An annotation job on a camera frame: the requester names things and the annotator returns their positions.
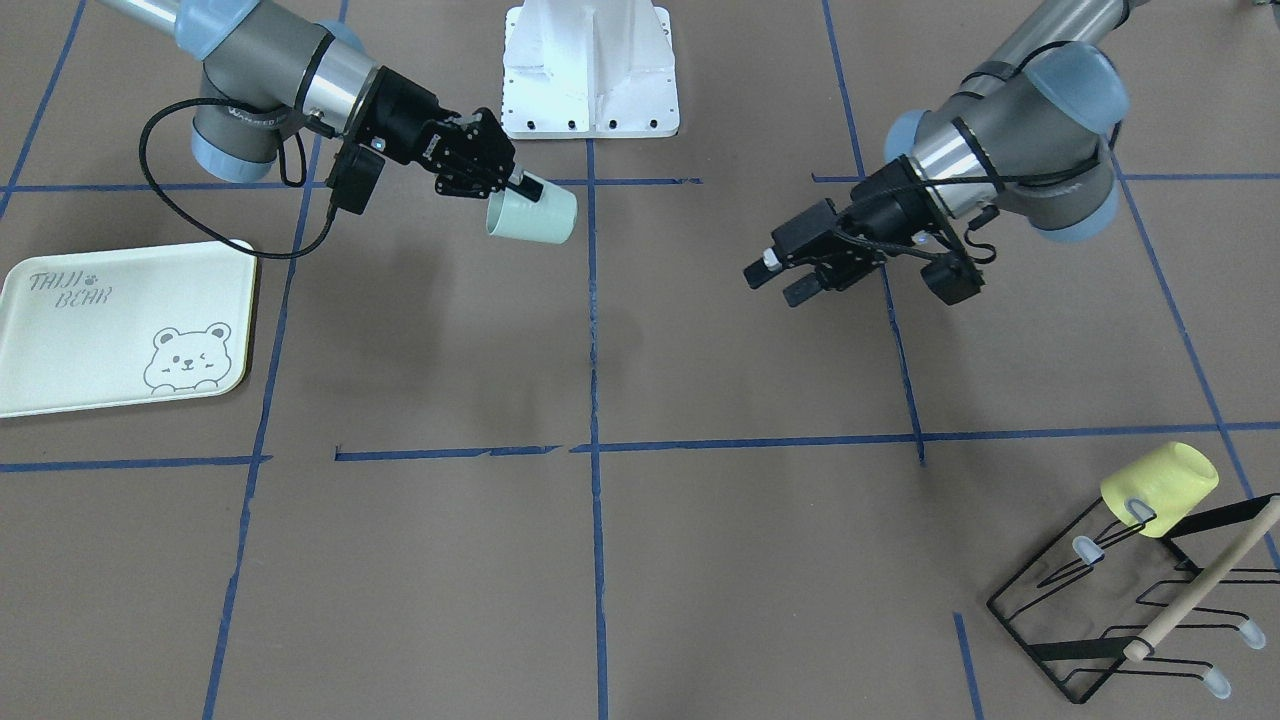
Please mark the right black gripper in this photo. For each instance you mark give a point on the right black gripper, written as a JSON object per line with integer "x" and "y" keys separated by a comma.
{"x": 403, "y": 115}

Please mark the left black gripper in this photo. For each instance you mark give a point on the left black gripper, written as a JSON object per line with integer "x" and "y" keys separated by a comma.
{"x": 893, "y": 209}

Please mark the mint green cup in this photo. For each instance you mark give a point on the mint green cup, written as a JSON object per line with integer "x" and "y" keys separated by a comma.
{"x": 551, "y": 220}

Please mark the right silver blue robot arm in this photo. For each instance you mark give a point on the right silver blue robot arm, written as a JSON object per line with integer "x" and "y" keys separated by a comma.
{"x": 269, "y": 72}

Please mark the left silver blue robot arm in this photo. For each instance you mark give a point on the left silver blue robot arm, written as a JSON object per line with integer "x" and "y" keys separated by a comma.
{"x": 1030, "y": 131}

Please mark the cream bear print tray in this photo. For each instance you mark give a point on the cream bear print tray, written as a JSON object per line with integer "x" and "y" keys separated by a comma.
{"x": 125, "y": 327}

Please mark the yellow cup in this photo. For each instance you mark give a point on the yellow cup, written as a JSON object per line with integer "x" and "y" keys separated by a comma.
{"x": 1160, "y": 488}

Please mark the white camera mast base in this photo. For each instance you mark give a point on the white camera mast base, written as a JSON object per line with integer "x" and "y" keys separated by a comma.
{"x": 589, "y": 69}

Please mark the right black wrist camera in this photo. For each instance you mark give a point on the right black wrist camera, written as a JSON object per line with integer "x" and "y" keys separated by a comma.
{"x": 354, "y": 177}

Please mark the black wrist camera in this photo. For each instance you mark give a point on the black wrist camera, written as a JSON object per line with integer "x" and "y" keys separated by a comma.
{"x": 953, "y": 277}
{"x": 354, "y": 177}

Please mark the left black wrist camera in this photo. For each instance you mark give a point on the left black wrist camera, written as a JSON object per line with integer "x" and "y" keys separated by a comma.
{"x": 953, "y": 277}

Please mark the black wire cup rack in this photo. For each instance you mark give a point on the black wire cup rack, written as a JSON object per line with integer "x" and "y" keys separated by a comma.
{"x": 1101, "y": 599}

